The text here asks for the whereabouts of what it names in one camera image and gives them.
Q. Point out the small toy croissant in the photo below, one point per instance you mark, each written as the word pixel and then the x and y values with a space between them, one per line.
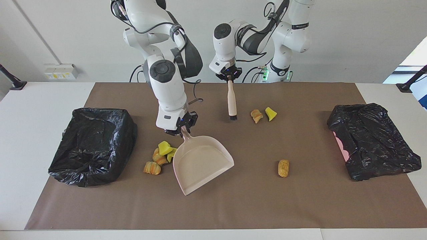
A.
pixel 256 116

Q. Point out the pale pink plastic dustpan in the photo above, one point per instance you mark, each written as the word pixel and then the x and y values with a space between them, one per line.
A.
pixel 200 163

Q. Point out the black camera stand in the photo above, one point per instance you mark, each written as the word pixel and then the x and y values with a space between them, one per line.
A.
pixel 405 87
pixel 16 84

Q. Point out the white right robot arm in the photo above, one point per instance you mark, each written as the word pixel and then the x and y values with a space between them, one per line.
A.
pixel 166 93

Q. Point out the orange toy croissant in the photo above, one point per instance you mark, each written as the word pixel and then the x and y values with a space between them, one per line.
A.
pixel 160 160
pixel 151 168

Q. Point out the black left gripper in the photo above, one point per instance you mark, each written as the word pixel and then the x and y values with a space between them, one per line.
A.
pixel 232 72

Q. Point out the brown toy bread roll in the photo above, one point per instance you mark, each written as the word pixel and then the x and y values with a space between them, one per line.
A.
pixel 283 168

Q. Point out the beige hand brush black bristles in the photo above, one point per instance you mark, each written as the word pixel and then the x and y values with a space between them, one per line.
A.
pixel 232 100

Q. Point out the black trash bag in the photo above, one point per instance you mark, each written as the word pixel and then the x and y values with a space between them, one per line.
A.
pixel 100 156
pixel 377 143

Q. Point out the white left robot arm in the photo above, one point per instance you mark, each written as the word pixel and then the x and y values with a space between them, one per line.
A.
pixel 227 46

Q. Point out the yellow foam wedge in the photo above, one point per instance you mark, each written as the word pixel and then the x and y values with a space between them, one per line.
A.
pixel 164 148
pixel 270 114
pixel 171 155

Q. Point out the brown paper table mat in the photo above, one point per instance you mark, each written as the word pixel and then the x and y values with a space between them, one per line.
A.
pixel 300 206

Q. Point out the white wall socket box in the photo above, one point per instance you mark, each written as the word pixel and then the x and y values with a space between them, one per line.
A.
pixel 60 71

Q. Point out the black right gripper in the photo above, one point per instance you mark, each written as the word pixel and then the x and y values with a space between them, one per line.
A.
pixel 190 119

